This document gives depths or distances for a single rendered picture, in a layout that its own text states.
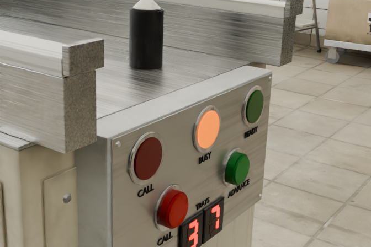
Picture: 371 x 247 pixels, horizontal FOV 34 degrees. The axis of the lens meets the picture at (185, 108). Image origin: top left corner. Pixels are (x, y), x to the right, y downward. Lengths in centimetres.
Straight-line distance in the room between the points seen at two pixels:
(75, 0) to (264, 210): 150
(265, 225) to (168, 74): 153
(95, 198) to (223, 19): 27
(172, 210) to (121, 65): 17
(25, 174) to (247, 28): 30
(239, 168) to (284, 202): 167
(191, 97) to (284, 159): 210
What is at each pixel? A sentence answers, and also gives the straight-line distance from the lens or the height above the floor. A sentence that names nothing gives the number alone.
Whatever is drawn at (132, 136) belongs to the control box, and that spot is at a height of 83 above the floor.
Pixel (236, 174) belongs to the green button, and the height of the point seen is 76.
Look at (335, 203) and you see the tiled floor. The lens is 225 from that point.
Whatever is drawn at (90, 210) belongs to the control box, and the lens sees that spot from 43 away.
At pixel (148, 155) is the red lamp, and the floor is 82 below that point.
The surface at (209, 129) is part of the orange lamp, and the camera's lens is 50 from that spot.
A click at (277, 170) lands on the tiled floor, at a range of 246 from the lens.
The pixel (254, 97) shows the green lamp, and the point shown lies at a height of 82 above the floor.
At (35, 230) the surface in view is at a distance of 42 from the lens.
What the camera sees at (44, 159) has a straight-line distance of 41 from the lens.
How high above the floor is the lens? 98
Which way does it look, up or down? 18 degrees down
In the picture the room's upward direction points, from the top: 2 degrees clockwise
